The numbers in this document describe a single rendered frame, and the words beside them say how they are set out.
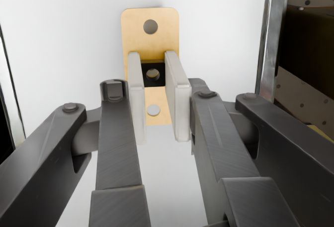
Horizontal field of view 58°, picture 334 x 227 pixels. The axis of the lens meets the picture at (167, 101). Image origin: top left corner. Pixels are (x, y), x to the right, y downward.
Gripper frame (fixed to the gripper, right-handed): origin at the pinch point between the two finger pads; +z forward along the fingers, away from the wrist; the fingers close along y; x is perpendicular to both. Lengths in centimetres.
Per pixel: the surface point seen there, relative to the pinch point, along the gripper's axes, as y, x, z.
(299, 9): 14.3, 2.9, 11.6
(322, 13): 15.0, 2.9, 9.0
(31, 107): -9.6, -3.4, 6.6
